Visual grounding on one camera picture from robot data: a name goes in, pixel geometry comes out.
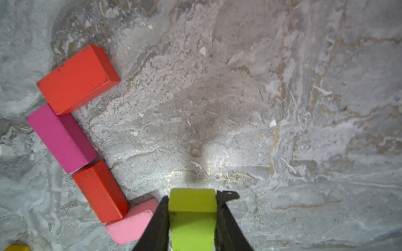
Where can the yellow block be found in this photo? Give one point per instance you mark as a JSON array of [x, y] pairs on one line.
[[16, 247]]

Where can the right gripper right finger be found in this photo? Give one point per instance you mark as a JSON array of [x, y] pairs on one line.
[[228, 235]]

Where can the pink block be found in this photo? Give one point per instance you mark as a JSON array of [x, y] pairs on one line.
[[133, 225]]

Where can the green block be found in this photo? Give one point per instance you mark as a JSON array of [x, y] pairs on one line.
[[193, 217]]

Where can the red block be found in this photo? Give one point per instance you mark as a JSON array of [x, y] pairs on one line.
[[79, 80], [102, 192]]

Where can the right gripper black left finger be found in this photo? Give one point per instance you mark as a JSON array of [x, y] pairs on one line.
[[156, 235]]

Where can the magenta block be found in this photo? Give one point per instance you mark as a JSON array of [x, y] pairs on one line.
[[63, 137]]

